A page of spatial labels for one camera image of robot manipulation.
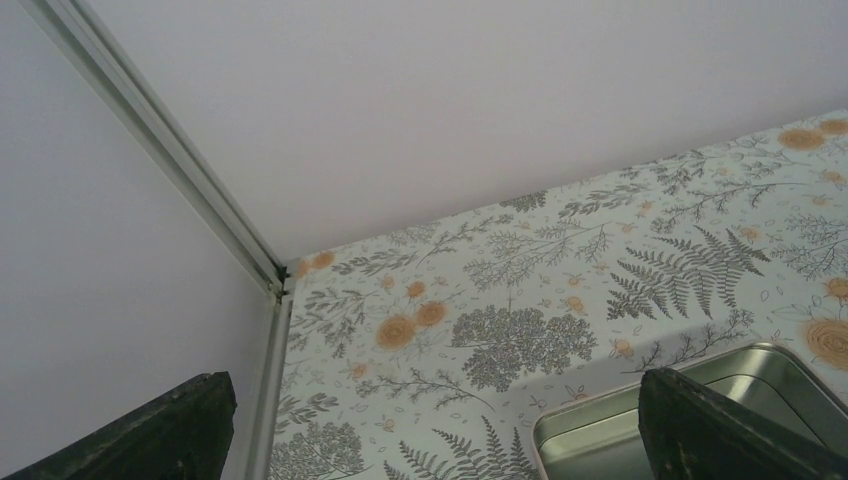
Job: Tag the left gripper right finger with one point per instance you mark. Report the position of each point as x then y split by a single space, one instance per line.
690 431

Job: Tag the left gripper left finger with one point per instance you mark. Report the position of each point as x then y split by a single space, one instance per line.
185 433

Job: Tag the floral table mat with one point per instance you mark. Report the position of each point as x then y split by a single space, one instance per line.
461 348

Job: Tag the aluminium corner frame post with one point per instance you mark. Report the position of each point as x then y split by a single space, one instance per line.
83 38

